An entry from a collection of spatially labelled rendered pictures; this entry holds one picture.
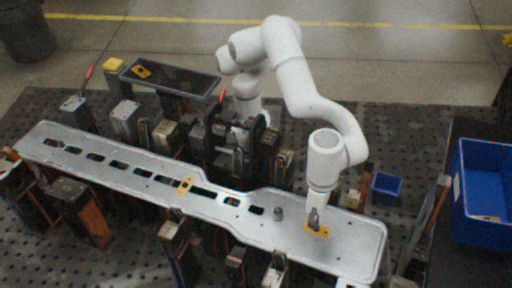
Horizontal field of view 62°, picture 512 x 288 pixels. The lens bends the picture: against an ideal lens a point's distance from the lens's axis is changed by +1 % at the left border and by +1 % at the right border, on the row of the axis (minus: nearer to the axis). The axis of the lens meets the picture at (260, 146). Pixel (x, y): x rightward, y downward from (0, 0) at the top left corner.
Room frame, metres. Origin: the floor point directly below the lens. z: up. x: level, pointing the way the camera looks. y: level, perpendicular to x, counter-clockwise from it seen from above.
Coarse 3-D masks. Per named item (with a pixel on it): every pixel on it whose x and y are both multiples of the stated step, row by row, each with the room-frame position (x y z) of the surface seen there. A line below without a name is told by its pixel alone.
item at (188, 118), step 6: (186, 114) 1.16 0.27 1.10; (180, 120) 1.13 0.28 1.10; (186, 120) 1.13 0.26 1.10; (192, 120) 1.13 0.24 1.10; (180, 126) 1.13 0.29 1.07; (186, 126) 1.12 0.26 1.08; (192, 126) 1.11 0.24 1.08; (186, 132) 1.12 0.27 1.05; (186, 138) 1.12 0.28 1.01; (186, 144) 1.13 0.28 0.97; (192, 156) 1.12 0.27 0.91; (192, 162) 1.12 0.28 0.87
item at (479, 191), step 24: (480, 144) 0.89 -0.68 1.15; (504, 144) 0.88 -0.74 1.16; (456, 168) 0.83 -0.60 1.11; (480, 168) 0.88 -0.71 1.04; (504, 168) 0.86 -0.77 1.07; (456, 192) 0.75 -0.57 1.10; (480, 192) 0.79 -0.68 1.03; (504, 192) 0.78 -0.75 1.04; (456, 216) 0.67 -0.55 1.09; (504, 216) 0.70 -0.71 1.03; (456, 240) 0.62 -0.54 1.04; (480, 240) 0.61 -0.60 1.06; (504, 240) 0.59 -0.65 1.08
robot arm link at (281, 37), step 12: (264, 24) 1.02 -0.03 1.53; (276, 24) 0.99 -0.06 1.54; (288, 24) 1.00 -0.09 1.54; (264, 36) 0.99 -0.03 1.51; (276, 36) 0.96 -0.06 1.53; (288, 36) 0.96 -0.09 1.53; (300, 36) 1.12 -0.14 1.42; (276, 48) 0.94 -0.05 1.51; (288, 48) 0.93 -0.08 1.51; (300, 48) 0.95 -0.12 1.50; (276, 60) 0.91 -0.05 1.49
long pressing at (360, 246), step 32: (64, 128) 1.22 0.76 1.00; (32, 160) 1.07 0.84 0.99; (64, 160) 1.05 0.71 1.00; (128, 160) 1.04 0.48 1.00; (160, 160) 1.03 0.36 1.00; (128, 192) 0.89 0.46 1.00; (160, 192) 0.88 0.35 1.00; (224, 192) 0.87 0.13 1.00; (256, 192) 0.86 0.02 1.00; (288, 192) 0.85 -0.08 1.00; (224, 224) 0.75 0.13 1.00; (256, 224) 0.74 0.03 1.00; (288, 224) 0.73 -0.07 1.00; (320, 224) 0.73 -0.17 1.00; (352, 224) 0.72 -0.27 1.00; (384, 224) 0.71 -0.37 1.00; (288, 256) 0.62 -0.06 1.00; (320, 256) 0.62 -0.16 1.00; (352, 256) 0.61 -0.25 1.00
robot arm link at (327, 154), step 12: (324, 132) 0.73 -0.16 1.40; (336, 132) 0.73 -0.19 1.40; (312, 144) 0.69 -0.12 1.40; (324, 144) 0.69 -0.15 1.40; (336, 144) 0.69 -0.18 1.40; (312, 156) 0.68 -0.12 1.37; (324, 156) 0.66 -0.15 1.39; (336, 156) 0.67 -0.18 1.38; (348, 156) 0.69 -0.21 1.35; (312, 168) 0.68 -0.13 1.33; (324, 168) 0.66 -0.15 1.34; (336, 168) 0.67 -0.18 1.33; (312, 180) 0.68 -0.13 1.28; (324, 180) 0.66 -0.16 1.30; (336, 180) 0.68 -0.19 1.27
